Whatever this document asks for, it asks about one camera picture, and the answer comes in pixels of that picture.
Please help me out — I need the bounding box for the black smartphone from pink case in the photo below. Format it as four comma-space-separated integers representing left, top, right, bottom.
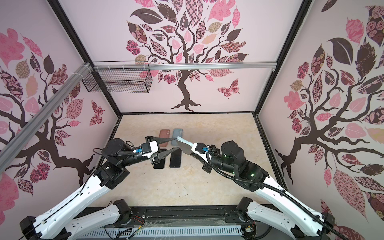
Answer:
153, 149, 167, 169

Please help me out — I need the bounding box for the pink silicone phone case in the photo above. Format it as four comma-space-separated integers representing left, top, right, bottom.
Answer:
159, 129, 170, 148

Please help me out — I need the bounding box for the light blue phone case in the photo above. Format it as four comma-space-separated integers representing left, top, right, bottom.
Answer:
176, 137, 196, 156
171, 129, 183, 147

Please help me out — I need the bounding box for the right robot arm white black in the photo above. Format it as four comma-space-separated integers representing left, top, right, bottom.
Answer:
192, 141, 335, 240

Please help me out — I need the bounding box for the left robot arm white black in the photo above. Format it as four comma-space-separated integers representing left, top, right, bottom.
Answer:
20, 136, 175, 240

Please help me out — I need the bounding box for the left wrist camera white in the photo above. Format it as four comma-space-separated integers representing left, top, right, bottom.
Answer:
134, 141, 159, 159

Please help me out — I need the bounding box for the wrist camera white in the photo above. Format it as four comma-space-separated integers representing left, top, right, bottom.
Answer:
134, 141, 159, 159
192, 143, 216, 162

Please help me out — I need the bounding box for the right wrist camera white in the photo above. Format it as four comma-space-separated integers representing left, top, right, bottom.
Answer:
192, 143, 216, 162

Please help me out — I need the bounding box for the black wire basket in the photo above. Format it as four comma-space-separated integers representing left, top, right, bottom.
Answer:
82, 60, 153, 94

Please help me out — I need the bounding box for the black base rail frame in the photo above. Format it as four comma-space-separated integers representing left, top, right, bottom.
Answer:
75, 204, 274, 240

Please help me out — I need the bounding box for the aluminium rail back wall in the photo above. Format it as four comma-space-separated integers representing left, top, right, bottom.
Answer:
93, 61, 277, 71

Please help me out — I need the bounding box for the aluminium rail wall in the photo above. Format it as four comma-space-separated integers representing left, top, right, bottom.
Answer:
1, 63, 92, 172
93, 61, 277, 71

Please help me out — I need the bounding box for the white slotted cable duct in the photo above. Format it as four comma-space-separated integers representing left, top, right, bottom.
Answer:
79, 226, 243, 240

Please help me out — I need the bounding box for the aluminium rail left wall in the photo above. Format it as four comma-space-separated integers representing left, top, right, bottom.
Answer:
1, 63, 92, 172

